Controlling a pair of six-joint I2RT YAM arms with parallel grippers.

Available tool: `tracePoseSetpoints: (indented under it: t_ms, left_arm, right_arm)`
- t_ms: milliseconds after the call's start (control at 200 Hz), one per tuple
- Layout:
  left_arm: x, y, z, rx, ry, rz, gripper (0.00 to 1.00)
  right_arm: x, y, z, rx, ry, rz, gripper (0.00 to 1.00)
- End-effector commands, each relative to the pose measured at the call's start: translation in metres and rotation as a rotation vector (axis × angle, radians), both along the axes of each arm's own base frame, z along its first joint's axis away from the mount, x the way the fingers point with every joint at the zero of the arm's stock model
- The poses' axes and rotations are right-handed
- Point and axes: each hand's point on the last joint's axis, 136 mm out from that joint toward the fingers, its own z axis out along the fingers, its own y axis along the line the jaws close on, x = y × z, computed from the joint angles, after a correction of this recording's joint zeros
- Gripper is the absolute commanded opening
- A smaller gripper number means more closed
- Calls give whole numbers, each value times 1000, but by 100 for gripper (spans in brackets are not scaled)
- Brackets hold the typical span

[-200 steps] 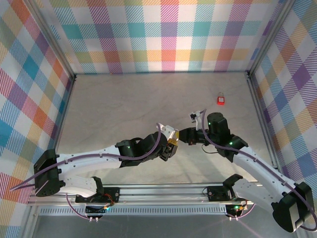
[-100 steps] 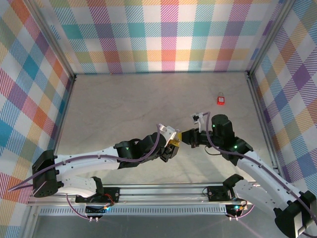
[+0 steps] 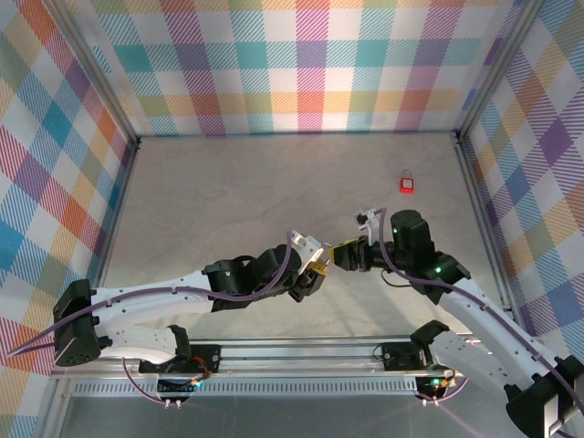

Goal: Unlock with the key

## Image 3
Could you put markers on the red padlock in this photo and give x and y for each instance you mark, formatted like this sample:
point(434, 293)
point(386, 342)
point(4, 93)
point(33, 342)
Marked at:
point(407, 184)

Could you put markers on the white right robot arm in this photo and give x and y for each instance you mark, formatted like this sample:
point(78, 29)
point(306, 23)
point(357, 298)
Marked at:
point(483, 315)

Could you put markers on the black controller box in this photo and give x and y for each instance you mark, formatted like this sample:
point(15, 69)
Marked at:
point(435, 388)
point(178, 388)

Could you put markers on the aluminium side rail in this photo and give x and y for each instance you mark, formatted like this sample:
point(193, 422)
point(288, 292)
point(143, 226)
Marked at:
point(488, 228)
point(114, 219)

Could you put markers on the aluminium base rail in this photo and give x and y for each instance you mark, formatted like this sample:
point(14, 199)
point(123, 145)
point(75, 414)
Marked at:
point(296, 356)

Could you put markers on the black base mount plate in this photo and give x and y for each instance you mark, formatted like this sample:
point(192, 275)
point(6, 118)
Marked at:
point(397, 356)
point(205, 358)

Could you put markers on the aluminium corner post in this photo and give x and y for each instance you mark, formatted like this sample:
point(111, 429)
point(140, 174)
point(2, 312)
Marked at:
point(499, 68)
point(93, 73)

